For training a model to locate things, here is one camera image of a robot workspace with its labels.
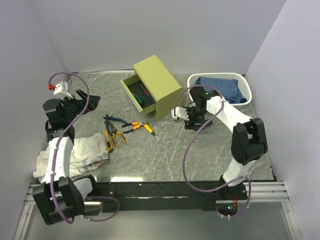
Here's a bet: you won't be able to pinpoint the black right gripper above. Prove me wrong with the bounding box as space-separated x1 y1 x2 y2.
182 106 207 132

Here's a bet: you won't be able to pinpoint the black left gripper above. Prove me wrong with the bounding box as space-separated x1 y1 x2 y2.
58 89 100 123

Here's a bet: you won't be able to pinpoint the green stubby screwdriver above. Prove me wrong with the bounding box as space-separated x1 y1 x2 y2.
133 93 145 106

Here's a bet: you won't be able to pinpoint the green metal drawer cabinet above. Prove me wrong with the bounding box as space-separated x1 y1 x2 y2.
120 55 183 120

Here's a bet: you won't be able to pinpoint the red blue screwdriver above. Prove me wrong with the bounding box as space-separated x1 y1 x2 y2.
140 84 156 103

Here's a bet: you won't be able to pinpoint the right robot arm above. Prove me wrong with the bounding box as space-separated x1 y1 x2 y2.
182 84 268 200

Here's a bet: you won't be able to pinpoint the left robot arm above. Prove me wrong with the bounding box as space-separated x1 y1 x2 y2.
32 90 101 226

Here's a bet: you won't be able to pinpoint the yellow black pliers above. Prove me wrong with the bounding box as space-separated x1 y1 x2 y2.
109 122 127 148

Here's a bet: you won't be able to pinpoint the blue checkered cloth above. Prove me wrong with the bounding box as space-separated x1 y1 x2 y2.
195 76 247 104

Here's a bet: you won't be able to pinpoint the yellow utility knife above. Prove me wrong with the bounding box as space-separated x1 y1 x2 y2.
103 130 113 154

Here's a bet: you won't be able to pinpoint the white cloth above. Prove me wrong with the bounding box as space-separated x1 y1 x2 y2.
33 133 110 181

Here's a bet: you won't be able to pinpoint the white plastic basket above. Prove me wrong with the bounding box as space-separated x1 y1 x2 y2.
187 72 252 107

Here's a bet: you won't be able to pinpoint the orange black pliers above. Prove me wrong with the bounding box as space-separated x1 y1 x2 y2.
121 121 148 134

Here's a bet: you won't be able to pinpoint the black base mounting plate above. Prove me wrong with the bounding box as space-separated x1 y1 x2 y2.
86 181 249 213

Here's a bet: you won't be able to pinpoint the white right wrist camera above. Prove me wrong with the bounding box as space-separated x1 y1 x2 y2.
171 106 190 123

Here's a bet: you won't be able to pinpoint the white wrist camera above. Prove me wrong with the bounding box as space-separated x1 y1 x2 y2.
48 81 73 100
171 106 190 123

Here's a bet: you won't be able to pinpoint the blue handled pliers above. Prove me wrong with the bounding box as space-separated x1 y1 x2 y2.
103 114 128 136

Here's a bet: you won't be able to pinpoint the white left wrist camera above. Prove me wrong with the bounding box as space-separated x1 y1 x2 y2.
48 81 73 100

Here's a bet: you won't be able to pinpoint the yellow handled screwdriver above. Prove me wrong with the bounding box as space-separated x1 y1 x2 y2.
143 123 160 141

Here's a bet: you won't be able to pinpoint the aluminium frame rail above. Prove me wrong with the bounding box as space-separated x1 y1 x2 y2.
23 181 291 206

